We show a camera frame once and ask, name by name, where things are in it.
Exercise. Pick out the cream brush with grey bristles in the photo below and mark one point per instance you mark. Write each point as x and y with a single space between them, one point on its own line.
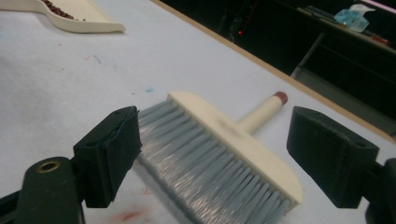
236 138

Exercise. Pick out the pile of red and green beans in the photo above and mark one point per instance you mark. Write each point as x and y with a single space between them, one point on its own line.
57 11

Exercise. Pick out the dark shelf unit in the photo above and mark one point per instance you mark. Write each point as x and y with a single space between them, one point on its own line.
348 71

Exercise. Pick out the dark stand with red light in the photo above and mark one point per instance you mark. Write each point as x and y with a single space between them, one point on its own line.
239 32

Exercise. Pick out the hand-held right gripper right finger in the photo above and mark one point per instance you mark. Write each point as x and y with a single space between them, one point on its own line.
330 155

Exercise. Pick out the small red item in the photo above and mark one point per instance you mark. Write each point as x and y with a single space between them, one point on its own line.
380 39

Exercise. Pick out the cream plastic dustpan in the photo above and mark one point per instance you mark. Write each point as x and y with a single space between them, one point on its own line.
90 18

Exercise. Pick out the pale blue tissue pack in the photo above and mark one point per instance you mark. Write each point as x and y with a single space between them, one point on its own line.
353 17

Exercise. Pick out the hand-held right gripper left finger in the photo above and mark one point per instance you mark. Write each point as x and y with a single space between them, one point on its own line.
109 155

